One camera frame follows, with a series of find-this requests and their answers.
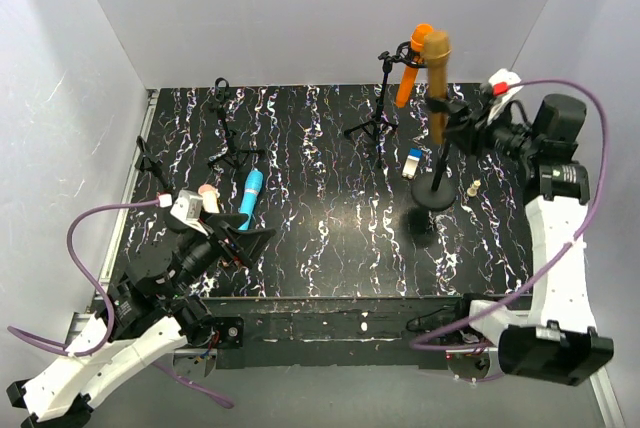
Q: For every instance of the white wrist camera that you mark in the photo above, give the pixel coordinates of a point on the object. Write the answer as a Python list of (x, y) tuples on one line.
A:
[(498, 90), (181, 211)]

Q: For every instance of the black round-base clamp stand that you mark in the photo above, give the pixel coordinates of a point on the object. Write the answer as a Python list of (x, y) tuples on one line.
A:
[(432, 191)]

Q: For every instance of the small beige peg piece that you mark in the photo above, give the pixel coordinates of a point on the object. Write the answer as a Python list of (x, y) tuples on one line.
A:
[(473, 188)]

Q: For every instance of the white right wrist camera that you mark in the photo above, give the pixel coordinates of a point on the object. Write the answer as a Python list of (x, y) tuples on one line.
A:
[(498, 90)]

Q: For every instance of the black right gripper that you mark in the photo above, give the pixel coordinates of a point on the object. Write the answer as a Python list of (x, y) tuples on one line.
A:
[(467, 120)]

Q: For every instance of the orange toy microphone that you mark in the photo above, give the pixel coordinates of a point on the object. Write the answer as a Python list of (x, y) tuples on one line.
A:
[(412, 73)]

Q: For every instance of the black left clamp stand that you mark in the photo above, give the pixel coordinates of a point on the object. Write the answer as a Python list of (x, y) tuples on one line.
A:
[(147, 163)]

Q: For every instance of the blue and white block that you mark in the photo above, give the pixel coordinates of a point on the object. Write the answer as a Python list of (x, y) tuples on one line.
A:
[(411, 163)]

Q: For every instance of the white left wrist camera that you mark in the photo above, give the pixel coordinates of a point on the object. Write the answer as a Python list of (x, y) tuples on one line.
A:
[(181, 211)]

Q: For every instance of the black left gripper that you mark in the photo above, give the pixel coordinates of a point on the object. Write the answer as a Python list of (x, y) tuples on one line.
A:
[(223, 237)]

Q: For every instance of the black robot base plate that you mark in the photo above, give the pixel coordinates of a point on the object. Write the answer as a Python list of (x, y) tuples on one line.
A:
[(328, 331)]

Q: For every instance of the pink toy microphone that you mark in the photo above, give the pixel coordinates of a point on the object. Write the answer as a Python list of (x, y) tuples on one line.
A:
[(210, 198)]

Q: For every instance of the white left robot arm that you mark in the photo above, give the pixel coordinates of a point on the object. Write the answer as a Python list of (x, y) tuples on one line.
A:
[(151, 313)]

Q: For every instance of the gold toy microphone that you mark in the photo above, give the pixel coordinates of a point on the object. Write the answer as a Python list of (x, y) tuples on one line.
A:
[(435, 53)]

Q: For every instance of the black small tripod stand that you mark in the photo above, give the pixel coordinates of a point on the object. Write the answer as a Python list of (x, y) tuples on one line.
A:
[(233, 156)]

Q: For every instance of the aluminium frame rail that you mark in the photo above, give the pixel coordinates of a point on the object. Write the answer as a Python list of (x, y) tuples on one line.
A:
[(89, 144)]

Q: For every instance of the blue toy microphone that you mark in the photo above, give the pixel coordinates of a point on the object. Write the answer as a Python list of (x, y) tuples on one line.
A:
[(252, 189)]

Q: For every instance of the black tripod shock-mount stand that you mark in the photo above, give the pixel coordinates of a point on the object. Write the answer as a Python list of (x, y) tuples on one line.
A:
[(377, 124)]

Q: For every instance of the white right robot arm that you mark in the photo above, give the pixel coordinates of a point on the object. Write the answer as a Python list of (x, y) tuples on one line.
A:
[(558, 341)]

